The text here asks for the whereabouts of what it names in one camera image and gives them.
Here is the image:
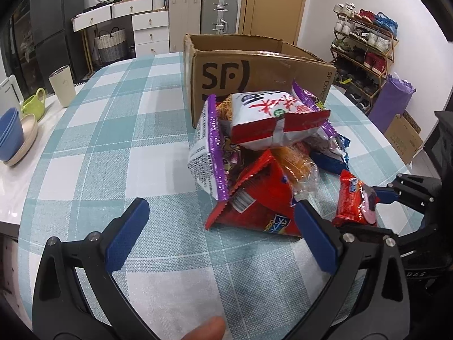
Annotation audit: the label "teal plaid tablecloth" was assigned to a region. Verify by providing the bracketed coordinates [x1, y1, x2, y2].
[17, 50, 426, 340]

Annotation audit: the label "small cardboard box on floor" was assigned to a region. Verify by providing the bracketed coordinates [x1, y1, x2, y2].
[384, 114, 423, 164]

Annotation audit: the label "white drawer desk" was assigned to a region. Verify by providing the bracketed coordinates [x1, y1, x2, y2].
[72, 0, 170, 57]

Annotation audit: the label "black refrigerator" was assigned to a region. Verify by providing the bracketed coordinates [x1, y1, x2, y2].
[30, 0, 88, 91]

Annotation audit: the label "person's left hand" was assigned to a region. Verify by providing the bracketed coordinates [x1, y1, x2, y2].
[181, 316, 226, 340]

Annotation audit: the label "purple snack bag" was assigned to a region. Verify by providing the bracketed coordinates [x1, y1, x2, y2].
[187, 83, 339, 201]

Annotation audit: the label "red cookie snack packet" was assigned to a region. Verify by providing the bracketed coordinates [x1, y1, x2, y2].
[332, 170, 379, 227]

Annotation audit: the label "white electric kettle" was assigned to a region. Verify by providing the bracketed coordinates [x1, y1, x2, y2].
[0, 75, 24, 116]

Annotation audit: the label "green ceramic mug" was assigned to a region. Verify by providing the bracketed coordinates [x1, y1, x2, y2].
[21, 88, 46, 121]

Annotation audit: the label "blue Oreo snack packet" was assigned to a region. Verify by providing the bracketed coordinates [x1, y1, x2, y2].
[306, 134, 350, 175]

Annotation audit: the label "wooden door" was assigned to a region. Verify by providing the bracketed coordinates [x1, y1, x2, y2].
[237, 0, 306, 44]

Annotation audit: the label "wooden shoe rack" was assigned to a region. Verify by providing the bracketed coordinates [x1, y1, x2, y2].
[330, 2, 398, 114]

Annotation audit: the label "brown SF cardboard box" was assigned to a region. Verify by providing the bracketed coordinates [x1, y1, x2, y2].
[183, 34, 336, 126]

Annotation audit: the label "purple rolled mat bag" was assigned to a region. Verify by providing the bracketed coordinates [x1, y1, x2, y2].
[369, 74, 416, 133]

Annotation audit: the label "silver aluminium suitcase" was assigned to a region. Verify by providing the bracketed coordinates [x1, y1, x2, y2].
[200, 0, 238, 35]

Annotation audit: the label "red chip bag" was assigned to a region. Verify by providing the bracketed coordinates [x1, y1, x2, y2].
[205, 150, 302, 238]

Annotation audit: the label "cream tumbler cup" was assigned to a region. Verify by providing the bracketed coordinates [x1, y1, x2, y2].
[48, 65, 76, 107]

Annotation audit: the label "clear wrapped orange snack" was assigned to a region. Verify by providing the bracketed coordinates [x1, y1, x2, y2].
[271, 146, 319, 202]

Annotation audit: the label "cream shallow bowl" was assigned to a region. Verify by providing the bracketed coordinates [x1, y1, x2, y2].
[3, 114, 39, 167]

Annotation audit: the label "woven laundry basket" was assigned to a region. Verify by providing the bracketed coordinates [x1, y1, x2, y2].
[95, 27, 128, 65]

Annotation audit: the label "beige hard suitcase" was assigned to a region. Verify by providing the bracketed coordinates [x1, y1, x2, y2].
[169, 0, 201, 52]

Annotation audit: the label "blue stacked bowls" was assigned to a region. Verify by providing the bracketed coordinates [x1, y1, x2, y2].
[0, 107, 24, 161]

